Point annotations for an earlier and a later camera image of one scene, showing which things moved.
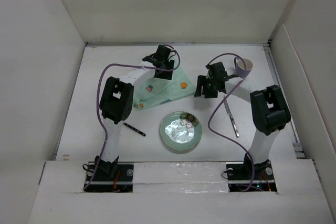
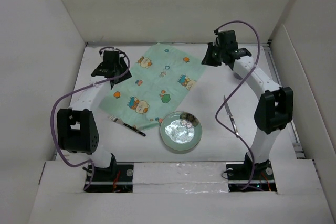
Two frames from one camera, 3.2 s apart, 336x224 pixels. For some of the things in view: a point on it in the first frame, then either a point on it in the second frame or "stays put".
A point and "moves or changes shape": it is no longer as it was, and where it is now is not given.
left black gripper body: x=165 y=75 -> x=121 y=68
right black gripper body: x=210 y=91 -> x=214 y=57
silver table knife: x=231 y=119 stays put
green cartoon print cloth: x=157 y=91 moves or changes shape
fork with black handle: x=135 y=129 stays put
